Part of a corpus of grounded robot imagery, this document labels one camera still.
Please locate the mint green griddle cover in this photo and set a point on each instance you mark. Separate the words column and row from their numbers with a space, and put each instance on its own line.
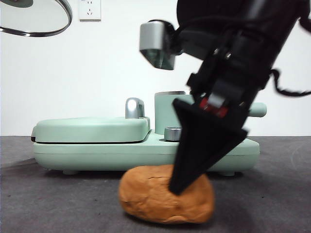
column 90, row 129

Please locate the white wall socket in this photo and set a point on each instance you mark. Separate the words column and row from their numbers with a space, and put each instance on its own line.
column 90, row 11

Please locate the glass lid with green knob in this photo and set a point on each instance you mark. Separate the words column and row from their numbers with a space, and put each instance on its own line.
column 48, row 30

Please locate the silver control knob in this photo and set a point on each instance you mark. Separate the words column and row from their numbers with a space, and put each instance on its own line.
column 172, row 134

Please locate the brown potato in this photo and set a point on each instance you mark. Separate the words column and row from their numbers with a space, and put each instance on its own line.
column 150, row 201

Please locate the mint green breakfast machine base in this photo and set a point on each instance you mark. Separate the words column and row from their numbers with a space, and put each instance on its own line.
column 109, row 157

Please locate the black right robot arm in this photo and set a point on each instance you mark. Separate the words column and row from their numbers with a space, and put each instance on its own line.
column 267, row 17

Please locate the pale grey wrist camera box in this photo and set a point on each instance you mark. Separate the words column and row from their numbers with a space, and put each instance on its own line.
column 151, row 41

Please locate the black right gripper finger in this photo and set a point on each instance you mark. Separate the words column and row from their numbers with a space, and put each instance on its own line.
column 199, row 145

